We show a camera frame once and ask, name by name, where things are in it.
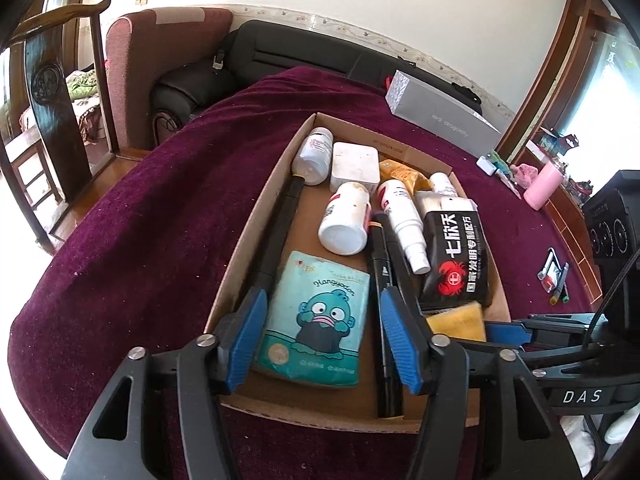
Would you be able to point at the cardboard box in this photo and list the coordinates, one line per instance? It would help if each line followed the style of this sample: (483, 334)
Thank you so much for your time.
(310, 240)

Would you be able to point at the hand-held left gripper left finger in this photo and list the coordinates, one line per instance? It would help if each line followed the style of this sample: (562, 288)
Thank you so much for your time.
(245, 345)

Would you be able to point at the white plastic bottle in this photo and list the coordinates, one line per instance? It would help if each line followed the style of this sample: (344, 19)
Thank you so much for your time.
(315, 157)
(442, 185)

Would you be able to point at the floral bedding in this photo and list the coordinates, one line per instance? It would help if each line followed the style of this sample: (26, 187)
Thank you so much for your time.
(81, 86)

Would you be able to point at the person's right hand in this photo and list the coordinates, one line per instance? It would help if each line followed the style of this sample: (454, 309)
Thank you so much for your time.
(575, 432)

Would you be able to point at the white charger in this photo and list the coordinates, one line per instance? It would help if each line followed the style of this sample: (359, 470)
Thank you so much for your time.
(354, 167)

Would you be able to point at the white spray bottle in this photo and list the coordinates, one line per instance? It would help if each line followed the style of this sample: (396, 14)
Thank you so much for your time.
(405, 220)

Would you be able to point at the black marker green cap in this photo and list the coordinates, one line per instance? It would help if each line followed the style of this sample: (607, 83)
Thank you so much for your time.
(565, 287)

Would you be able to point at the pink bottle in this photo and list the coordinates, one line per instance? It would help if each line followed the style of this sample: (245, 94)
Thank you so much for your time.
(542, 187)

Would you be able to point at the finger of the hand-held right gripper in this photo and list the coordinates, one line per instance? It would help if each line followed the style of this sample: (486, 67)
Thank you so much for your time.
(582, 390)
(505, 333)

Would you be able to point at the yellow pouch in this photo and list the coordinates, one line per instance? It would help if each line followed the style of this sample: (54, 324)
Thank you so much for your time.
(460, 321)

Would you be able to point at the teal cartoon tissue pack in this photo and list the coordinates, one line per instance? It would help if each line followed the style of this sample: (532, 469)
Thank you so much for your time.
(315, 320)

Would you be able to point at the brown armchair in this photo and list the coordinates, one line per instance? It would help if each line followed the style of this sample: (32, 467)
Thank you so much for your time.
(145, 65)

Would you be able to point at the grey long box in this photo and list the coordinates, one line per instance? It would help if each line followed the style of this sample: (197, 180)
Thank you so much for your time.
(440, 110)

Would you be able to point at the white bottle red label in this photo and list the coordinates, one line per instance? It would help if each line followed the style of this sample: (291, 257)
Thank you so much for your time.
(345, 220)

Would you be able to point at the pink cloth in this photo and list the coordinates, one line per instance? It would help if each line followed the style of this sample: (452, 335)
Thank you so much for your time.
(525, 173)

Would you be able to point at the wooden window frame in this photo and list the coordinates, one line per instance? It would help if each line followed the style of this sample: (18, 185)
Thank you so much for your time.
(550, 60)

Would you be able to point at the yellow snack packet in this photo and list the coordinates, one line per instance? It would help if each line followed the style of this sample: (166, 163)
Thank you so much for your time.
(400, 175)

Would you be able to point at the black marker orange band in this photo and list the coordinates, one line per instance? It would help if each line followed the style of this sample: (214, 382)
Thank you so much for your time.
(384, 280)

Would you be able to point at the red item clear packet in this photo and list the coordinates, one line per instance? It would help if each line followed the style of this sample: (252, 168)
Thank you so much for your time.
(550, 272)

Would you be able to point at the black sofa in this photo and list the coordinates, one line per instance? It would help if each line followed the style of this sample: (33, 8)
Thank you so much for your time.
(300, 45)

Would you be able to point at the small white adapter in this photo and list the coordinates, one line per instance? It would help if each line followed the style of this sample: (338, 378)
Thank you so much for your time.
(485, 166)

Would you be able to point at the black snack packet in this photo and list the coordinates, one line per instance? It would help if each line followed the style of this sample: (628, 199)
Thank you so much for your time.
(452, 255)

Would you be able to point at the dark wooden chair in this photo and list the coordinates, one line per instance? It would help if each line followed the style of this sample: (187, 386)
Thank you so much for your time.
(47, 90)

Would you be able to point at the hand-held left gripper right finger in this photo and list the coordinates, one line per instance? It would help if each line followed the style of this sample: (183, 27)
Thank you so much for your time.
(400, 345)

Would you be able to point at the wooden door frame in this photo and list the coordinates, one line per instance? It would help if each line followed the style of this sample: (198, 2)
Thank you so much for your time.
(82, 10)

